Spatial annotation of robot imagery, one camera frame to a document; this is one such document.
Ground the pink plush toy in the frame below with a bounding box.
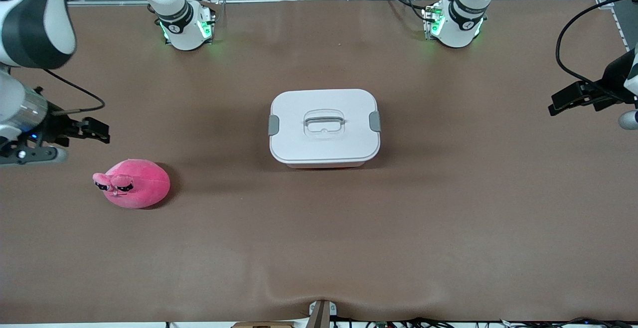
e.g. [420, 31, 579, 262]
[92, 159, 171, 210]

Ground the grey lid handle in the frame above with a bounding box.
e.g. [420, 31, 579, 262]
[305, 110, 345, 128]

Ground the brown table mat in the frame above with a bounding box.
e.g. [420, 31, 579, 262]
[0, 0, 638, 325]

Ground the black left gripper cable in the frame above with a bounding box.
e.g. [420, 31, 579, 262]
[555, 0, 638, 104]

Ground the aluminium table rail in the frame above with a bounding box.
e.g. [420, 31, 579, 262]
[67, 0, 599, 5]

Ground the table edge clamp bracket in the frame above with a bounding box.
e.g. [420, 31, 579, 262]
[308, 300, 338, 328]

